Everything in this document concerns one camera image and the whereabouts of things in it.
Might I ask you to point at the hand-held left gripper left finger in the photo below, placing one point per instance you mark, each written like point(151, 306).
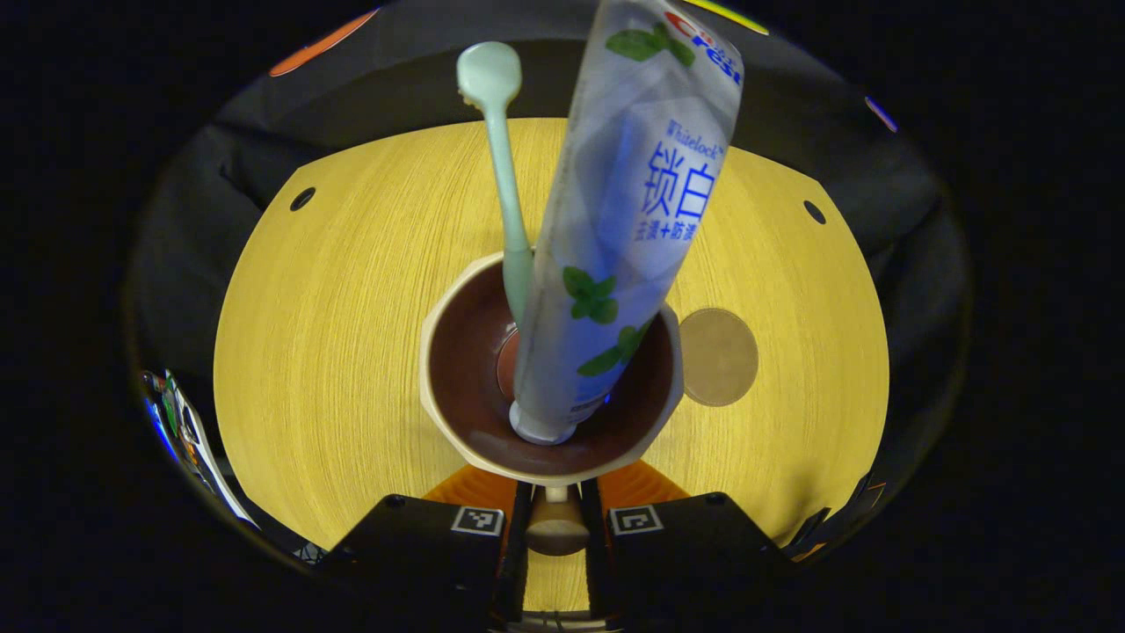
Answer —
point(517, 563)

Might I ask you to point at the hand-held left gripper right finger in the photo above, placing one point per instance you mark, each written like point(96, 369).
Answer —
point(596, 563)

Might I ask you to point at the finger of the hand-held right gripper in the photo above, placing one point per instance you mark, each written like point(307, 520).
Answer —
point(839, 523)

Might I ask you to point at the beige cup with brown inside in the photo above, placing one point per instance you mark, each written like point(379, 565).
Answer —
point(475, 369)

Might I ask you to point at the round brown coaster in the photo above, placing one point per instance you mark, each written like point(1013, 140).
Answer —
point(721, 356)

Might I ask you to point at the white toothpaste tube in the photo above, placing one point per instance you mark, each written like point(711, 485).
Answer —
point(633, 220)

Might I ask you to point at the pale green toothbrush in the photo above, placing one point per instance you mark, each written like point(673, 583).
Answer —
point(505, 176)

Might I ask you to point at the black backdrop cloth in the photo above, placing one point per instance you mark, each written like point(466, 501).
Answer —
point(395, 88)

